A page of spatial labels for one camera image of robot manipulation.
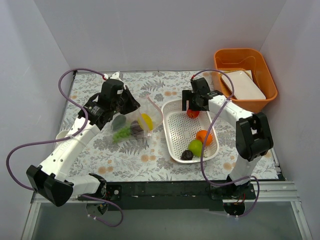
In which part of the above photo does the red tomato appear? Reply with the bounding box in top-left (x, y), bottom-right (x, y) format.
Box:
top-left (186, 109), bottom-right (200, 119)

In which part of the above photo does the dark green avocado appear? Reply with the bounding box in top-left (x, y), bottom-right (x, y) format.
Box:
top-left (110, 114), bottom-right (127, 132)

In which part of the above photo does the green grape bunch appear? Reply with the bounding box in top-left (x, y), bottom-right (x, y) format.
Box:
top-left (112, 126), bottom-right (132, 143)

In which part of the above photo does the clear zip top bag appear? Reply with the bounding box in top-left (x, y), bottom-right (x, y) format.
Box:
top-left (105, 96), bottom-right (163, 143)

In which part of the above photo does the dark red apple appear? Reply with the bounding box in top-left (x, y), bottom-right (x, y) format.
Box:
top-left (130, 120), bottom-right (144, 138)

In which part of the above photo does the yellow banana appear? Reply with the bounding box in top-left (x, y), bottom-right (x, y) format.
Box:
top-left (137, 113), bottom-right (154, 131)

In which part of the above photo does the orange fruit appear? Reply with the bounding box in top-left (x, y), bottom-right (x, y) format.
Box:
top-left (196, 130), bottom-right (213, 146)

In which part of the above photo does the green pear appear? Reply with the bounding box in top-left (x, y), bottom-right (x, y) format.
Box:
top-left (188, 139), bottom-right (203, 157)

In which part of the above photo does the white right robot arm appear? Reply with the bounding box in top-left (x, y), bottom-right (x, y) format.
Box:
top-left (182, 78), bottom-right (274, 199)

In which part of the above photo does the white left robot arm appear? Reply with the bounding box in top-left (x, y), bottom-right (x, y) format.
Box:
top-left (26, 72), bottom-right (140, 207)

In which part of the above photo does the white perforated plastic basket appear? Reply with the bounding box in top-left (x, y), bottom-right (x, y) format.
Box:
top-left (161, 99), bottom-right (219, 164)

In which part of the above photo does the floral patterned table mat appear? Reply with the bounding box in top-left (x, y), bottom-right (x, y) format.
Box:
top-left (47, 70), bottom-right (280, 183)

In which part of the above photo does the orange plastic tub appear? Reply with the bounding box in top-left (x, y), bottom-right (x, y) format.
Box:
top-left (213, 48), bottom-right (278, 113)

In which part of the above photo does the white rectangular plate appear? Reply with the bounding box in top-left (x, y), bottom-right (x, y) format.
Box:
top-left (219, 70), bottom-right (266, 100)

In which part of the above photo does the dark purple plum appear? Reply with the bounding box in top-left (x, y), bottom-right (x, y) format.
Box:
top-left (180, 150), bottom-right (194, 161)

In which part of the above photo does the white paper cup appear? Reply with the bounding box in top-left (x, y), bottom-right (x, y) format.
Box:
top-left (55, 130), bottom-right (69, 140)

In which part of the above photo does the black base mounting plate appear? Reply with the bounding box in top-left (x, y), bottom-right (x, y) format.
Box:
top-left (77, 179), bottom-right (257, 212)

